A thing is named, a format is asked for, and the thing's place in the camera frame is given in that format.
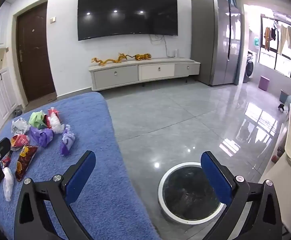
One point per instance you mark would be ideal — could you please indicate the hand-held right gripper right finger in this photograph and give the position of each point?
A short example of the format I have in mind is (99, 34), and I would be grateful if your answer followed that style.
(215, 182)

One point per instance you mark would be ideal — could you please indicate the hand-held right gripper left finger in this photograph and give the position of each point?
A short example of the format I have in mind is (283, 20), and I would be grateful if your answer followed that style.
(80, 177)

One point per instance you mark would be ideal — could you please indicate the small dark red wrapper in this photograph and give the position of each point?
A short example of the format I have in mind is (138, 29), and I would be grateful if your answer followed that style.
(6, 162)

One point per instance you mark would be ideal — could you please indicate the clear plastic bag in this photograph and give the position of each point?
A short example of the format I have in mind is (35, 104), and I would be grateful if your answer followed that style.
(8, 185)

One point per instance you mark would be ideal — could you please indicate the orange red wrapper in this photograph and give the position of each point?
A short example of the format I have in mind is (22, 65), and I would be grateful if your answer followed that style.
(20, 141)

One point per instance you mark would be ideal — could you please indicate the dark brown snack packet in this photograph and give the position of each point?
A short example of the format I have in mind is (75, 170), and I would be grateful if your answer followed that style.
(25, 160)

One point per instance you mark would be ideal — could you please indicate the white black printed wrapper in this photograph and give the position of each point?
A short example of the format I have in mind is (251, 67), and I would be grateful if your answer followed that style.
(20, 126)

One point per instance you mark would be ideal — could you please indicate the white round bin black liner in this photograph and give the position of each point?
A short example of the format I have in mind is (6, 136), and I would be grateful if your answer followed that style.
(183, 187)

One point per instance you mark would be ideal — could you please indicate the purple wrapper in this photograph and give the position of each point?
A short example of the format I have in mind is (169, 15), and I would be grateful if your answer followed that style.
(66, 141)
(44, 136)

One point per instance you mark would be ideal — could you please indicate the green wrapper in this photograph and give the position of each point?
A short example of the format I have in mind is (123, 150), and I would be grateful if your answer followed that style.
(36, 118)

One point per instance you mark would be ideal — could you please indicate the red white wrapper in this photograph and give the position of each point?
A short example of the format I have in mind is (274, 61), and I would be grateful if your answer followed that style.
(55, 120)

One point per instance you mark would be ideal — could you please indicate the grey slippers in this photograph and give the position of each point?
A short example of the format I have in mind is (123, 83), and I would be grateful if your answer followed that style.
(17, 110)

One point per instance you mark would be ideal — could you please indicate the blue fluffy rug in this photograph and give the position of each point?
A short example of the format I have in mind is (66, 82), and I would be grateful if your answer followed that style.
(98, 135)

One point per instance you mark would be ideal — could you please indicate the dark brown door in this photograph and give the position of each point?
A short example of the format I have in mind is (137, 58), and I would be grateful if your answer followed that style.
(34, 55)

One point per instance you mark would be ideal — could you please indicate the small black object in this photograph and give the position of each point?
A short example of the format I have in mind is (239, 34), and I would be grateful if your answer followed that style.
(281, 107)

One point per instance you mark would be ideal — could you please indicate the grey white television cabinet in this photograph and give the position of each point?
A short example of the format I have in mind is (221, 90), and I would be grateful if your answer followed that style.
(115, 75)

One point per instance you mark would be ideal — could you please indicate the grey blue bin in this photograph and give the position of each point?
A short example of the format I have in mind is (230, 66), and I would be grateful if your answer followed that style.
(283, 96)

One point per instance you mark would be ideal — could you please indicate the purple stool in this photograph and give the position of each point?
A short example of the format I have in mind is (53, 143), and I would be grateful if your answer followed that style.
(264, 83)

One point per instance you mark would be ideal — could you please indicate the golden dragon figure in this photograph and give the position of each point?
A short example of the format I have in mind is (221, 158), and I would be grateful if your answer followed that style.
(108, 61)

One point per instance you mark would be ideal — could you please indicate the white washing machine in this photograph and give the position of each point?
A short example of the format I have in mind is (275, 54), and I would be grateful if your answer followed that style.
(249, 67)

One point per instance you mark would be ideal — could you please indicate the balcony window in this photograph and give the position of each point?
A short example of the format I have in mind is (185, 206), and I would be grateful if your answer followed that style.
(268, 57)

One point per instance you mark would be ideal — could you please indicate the white router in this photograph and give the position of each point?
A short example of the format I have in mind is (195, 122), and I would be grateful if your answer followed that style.
(172, 53)

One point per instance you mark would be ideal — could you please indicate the golden tiger figure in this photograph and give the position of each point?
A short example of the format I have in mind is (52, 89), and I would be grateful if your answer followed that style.
(143, 57)

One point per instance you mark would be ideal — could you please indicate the grey refrigerator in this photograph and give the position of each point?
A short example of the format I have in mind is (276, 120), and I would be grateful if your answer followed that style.
(215, 42)

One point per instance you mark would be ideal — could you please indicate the orange hanging garment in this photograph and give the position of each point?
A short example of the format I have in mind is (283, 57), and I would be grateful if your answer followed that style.
(267, 38)

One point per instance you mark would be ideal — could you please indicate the white hanging garment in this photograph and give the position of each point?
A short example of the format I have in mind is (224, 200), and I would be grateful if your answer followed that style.
(282, 40)

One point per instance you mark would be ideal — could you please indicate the dark hanging garment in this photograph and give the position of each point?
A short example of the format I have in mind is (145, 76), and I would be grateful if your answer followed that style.
(273, 33)

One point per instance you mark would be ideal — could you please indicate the black wall television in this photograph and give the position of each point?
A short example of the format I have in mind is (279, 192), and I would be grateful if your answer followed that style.
(128, 10)

